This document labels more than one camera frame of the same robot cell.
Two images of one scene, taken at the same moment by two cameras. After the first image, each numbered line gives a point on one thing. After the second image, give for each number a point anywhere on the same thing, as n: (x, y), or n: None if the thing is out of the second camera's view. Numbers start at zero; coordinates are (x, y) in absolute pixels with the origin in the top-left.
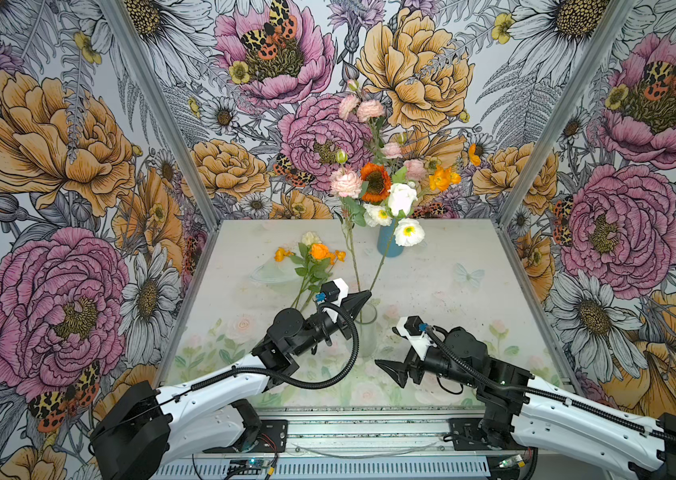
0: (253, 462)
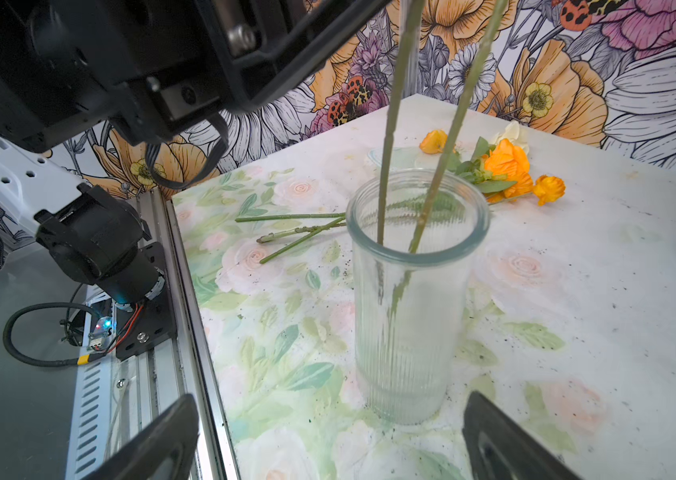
0: (103, 334)
